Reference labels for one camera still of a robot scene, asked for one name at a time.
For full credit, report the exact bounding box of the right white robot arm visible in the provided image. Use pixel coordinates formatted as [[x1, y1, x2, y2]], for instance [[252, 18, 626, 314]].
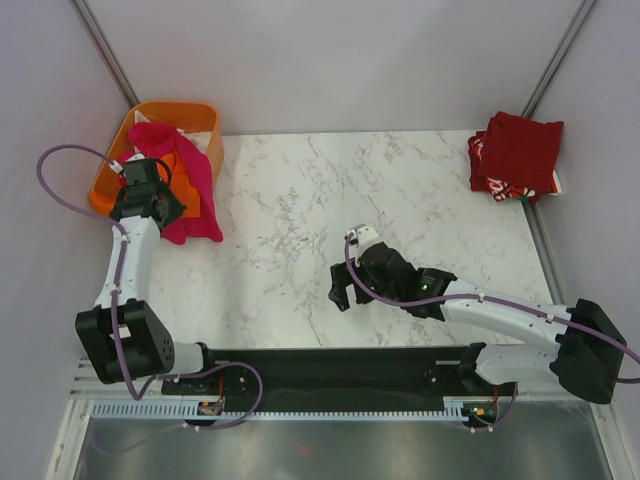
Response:
[[328, 241, 627, 405]]

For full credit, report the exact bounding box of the pink t shirt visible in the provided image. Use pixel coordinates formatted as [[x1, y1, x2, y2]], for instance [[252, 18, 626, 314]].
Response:
[[128, 123, 224, 245]]

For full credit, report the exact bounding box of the red printed folded shirt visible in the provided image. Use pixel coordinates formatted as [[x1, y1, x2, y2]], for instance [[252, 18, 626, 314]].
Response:
[[468, 130, 562, 203]]

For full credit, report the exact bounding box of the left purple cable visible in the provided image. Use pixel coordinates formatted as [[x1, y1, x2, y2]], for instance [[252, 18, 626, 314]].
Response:
[[37, 144, 151, 401]]

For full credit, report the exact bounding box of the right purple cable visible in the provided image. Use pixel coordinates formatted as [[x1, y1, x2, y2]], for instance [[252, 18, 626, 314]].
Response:
[[343, 234, 640, 385]]

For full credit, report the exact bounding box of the white cloth in bin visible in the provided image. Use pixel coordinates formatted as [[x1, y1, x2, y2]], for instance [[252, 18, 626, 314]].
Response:
[[134, 110, 212, 153]]

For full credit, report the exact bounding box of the orange t shirt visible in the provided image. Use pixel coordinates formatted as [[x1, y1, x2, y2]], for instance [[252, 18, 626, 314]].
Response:
[[157, 152, 201, 218]]

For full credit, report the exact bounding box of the dark red folded shirt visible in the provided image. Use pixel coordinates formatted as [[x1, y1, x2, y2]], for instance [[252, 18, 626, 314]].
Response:
[[478, 111, 564, 194]]

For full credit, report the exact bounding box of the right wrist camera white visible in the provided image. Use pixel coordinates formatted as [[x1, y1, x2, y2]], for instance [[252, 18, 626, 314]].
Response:
[[345, 224, 381, 248]]

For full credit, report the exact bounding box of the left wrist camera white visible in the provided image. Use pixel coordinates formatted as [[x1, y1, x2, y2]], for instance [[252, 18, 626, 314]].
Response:
[[108, 153, 145, 175]]

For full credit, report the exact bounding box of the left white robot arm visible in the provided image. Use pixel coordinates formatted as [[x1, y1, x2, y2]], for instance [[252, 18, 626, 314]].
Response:
[[75, 154, 220, 393]]

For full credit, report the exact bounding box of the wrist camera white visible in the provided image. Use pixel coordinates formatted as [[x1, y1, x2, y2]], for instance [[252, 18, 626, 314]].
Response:
[[345, 224, 381, 248], [108, 153, 145, 175]]

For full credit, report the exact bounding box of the white slotted cable duct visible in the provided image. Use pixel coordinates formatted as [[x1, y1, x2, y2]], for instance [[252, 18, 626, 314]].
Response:
[[89, 398, 496, 422]]

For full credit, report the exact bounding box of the orange plastic bin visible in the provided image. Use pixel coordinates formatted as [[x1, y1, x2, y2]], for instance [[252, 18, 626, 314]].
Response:
[[88, 101, 224, 212]]

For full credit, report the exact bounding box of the purple cable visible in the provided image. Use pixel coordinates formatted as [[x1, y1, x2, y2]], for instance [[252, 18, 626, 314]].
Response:
[[37, 144, 151, 401], [343, 234, 640, 385]]

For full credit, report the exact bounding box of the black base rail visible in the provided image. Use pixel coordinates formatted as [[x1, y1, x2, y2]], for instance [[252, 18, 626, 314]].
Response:
[[161, 345, 514, 412]]

